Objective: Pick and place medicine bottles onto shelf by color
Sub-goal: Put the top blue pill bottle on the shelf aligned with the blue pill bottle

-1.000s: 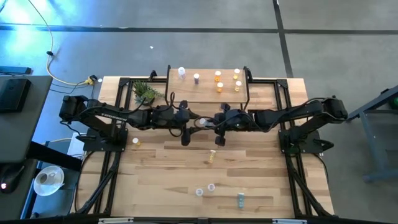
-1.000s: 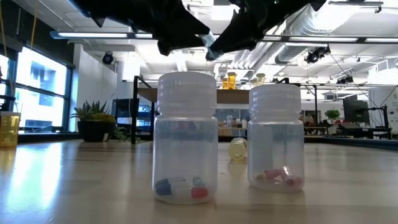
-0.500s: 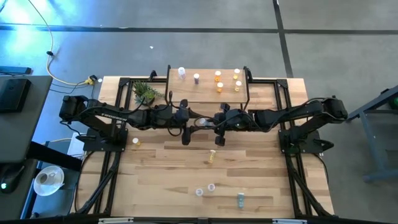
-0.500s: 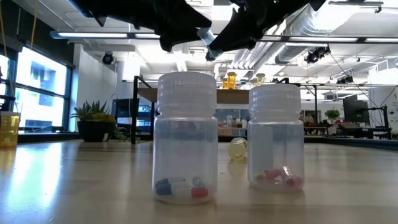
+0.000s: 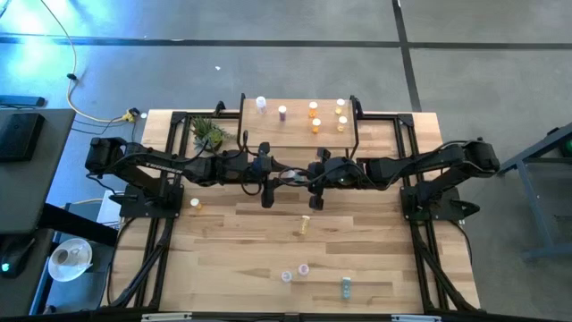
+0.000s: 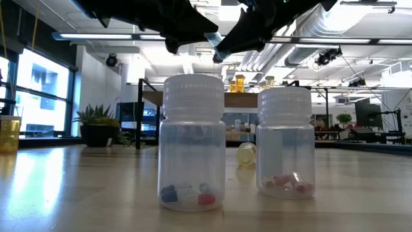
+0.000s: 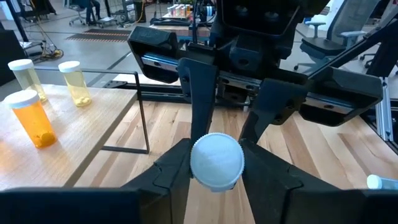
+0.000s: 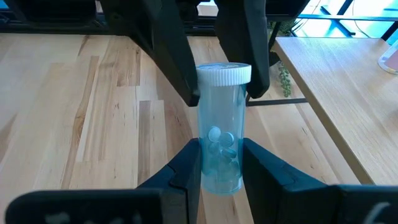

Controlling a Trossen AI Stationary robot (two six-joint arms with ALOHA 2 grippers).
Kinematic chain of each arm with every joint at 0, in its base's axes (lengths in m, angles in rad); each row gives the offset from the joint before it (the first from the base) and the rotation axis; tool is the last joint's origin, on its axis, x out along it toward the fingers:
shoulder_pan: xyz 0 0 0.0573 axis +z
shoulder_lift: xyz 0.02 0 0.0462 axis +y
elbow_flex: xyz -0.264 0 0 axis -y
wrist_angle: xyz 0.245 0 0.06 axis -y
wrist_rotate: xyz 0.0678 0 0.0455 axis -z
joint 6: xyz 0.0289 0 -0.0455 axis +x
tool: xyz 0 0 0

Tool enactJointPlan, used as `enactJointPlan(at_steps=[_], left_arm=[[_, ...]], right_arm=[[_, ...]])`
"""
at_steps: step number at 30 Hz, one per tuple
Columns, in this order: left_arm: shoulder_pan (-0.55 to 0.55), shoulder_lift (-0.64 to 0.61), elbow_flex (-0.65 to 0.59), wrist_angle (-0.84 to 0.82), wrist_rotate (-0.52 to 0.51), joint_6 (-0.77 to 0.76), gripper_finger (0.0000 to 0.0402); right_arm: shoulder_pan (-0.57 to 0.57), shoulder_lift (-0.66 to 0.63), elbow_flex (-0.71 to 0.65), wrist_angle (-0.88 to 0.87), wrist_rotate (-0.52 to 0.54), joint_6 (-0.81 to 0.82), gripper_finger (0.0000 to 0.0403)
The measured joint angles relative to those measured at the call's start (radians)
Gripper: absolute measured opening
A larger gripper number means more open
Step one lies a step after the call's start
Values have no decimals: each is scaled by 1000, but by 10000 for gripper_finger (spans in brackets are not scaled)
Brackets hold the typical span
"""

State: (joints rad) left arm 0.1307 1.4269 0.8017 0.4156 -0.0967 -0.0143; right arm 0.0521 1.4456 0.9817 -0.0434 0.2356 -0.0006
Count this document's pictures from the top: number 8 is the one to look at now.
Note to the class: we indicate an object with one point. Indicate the wooden shelf with black frame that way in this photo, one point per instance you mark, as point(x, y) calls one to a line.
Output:
point(342, 109)

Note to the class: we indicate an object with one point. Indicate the potted green succulent plant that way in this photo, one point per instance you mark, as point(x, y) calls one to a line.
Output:
point(285, 81)

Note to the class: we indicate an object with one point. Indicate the clear plastic pill bottle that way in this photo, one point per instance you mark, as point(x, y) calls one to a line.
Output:
point(390, 59)

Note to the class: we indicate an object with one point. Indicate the blue pill vial white cap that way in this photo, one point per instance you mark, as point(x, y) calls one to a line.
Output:
point(222, 124)

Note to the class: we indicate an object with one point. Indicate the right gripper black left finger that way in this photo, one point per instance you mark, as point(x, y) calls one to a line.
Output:
point(180, 186)

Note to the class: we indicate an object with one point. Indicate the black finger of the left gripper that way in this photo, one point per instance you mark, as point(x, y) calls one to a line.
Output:
point(168, 40)
point(245, 37)

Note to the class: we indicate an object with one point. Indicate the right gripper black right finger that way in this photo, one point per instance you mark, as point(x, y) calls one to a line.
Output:
point(280, 199)

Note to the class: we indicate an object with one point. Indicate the black aluminium table frame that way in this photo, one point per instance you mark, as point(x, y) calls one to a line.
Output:
point(62, 29)

